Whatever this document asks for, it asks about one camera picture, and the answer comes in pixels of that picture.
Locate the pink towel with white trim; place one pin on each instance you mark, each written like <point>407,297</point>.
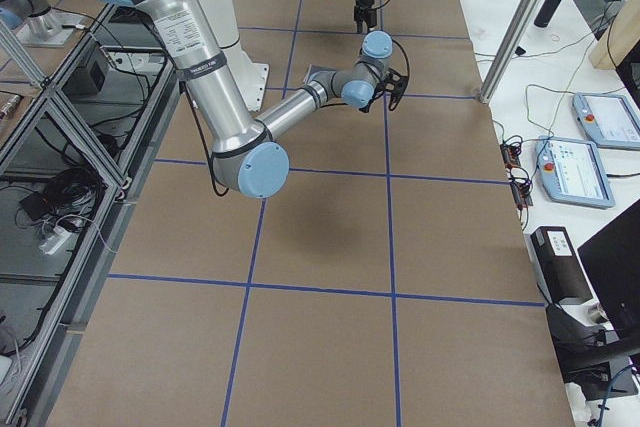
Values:
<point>313,71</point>

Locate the black power adapter box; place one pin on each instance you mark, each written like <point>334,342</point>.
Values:
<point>89,75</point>

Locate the black box with label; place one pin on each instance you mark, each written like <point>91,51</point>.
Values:
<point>561,271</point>

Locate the teach pendant tablet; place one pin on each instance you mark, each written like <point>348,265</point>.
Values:
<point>572,172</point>
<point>608,120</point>

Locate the near teach pendant tablet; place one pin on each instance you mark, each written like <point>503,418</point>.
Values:
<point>572,172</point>

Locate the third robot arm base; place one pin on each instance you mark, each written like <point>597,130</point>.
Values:
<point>36,24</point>

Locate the far teach pendant tablet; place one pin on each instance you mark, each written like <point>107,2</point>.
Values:
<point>608,120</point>

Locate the black monitor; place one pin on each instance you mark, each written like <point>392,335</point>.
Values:
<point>611,261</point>

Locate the black water bottle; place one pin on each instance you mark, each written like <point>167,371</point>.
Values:
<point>546,13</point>

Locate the small circuit board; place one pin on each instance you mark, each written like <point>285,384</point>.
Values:
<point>510,155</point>

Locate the aluminium frame post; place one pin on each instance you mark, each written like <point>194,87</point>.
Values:
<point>506,50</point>

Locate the white power strip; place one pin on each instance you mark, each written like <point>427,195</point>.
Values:
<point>54,240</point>

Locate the aluminium frame rail structure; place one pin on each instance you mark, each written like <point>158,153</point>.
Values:
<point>79,162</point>

